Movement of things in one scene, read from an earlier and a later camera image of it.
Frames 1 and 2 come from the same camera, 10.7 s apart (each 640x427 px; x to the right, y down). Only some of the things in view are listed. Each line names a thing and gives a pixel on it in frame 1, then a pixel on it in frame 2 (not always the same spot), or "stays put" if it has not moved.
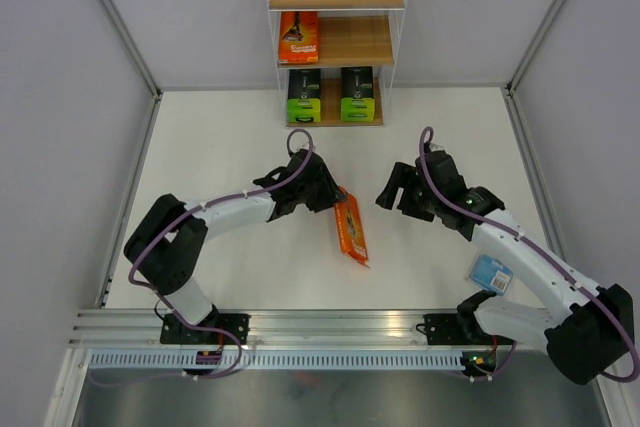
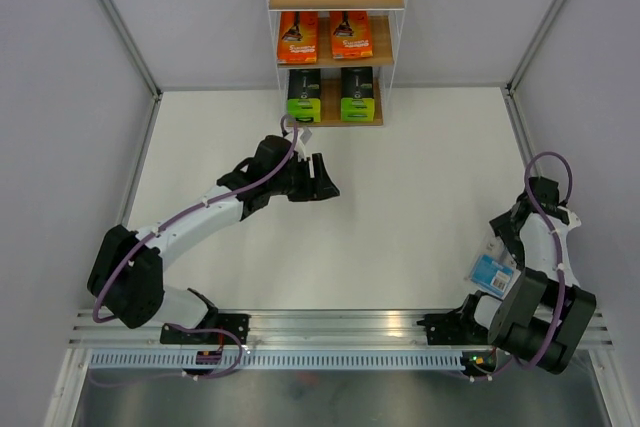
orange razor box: x=298 y=40 stays put
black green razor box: x=357 y=101 stays put
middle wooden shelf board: x=351 y=41 stays put
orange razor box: x=352 y=237 to x=350 y=34
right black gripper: x=403 y=175 to x=502 y=226
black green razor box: x=304 y=95 stays put
